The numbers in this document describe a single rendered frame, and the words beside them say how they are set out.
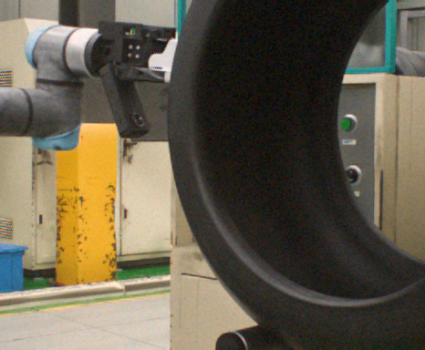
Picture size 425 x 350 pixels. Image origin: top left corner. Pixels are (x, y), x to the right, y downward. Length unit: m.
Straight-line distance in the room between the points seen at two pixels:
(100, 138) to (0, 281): 1.23
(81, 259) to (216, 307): 4.88
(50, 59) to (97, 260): 5.52
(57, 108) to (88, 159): 5.39
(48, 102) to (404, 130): 0.71
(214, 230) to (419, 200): 0.84
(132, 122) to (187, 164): 0.25
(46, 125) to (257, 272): 0.52
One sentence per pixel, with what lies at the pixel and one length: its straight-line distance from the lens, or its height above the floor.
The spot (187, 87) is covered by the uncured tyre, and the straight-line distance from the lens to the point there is 1.16.
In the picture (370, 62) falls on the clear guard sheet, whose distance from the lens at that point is 1.83.
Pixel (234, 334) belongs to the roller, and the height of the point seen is 0.92.
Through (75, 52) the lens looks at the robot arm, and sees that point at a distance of 1.45.
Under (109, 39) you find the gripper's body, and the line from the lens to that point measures 1.42.
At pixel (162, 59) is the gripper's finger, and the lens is 1.33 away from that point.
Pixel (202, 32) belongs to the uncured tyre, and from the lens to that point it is 1.15.
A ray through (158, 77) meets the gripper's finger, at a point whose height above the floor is 1.23.
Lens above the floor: 1.16
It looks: 3 degrees down
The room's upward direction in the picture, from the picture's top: 1 degrees clockwise
